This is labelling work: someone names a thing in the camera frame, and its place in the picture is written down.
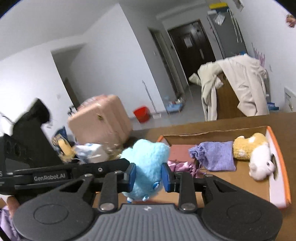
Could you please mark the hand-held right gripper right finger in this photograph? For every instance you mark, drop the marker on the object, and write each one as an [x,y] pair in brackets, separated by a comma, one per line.
[165,177]

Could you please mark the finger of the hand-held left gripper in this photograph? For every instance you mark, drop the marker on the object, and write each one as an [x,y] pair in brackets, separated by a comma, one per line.
[101,167]

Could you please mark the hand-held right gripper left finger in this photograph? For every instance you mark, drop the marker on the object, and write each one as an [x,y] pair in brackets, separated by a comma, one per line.
[132,177]

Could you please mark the purple satin pouch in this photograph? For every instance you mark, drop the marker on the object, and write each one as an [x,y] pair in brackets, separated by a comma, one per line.
[185,168]

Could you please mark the light blue plush toy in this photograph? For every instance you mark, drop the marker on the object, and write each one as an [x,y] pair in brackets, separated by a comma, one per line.
[145,160]

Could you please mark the lavender knit pouch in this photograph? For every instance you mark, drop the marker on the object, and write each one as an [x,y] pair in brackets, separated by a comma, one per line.
[215,155]

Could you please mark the orange cardboard box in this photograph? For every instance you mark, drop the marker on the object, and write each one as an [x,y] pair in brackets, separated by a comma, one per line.
[231,183]

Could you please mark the yellow plush toy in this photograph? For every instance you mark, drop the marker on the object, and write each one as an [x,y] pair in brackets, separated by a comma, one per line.
[245,147]

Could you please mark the white plush toy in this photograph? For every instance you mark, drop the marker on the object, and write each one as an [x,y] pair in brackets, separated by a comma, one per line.
[262,162]

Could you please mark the person's left forearm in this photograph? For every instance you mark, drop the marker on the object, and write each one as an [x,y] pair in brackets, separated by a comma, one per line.
[5,222]

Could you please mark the white plastic bag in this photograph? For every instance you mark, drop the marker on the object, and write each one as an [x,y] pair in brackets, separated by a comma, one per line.
[92,153]

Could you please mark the pink suitcase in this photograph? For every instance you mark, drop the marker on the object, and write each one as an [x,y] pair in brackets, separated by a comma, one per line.
[101,120]

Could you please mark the blue yellow packet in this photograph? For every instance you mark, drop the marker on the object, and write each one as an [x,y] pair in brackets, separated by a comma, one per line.
[61,143]

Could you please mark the red bucket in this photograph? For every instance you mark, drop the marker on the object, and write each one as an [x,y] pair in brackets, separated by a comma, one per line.
[141,114]

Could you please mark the small blue rack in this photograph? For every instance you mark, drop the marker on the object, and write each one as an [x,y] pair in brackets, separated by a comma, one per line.
[174,106]

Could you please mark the white mop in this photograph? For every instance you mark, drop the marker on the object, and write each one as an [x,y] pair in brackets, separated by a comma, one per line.
[151,102]

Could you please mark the tall brown box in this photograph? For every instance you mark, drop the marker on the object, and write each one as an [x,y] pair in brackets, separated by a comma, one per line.
[227,102]

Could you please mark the grey interior door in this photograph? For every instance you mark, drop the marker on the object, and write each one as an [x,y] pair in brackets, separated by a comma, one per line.
[168,62]

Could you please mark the cream jacket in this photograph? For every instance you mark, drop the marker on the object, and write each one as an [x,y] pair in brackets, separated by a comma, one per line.
[245,83]

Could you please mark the blue plastic item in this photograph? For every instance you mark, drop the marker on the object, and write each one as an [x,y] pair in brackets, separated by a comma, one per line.
[272,106]

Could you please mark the dark entrance door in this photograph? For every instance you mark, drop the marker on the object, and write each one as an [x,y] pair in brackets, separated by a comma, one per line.
[192,46]

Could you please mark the white door notice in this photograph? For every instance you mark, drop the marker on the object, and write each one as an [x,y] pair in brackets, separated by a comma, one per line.
[187,42]

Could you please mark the grey refrigerator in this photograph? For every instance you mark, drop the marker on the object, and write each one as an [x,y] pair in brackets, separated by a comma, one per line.
[227,37]

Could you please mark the paper sheet on refrigerator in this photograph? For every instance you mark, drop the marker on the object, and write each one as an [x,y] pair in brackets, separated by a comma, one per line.
[219,18]

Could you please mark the yellow box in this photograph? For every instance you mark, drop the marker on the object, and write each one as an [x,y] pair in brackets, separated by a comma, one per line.
[217,6]

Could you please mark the white wall panel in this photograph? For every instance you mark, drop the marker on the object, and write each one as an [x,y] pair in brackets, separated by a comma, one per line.
[291,99]

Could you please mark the purple wall sticker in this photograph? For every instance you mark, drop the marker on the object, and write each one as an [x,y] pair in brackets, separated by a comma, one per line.
[258,54]

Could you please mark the wall poster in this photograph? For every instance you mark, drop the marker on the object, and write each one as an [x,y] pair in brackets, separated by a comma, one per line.
[239,4]

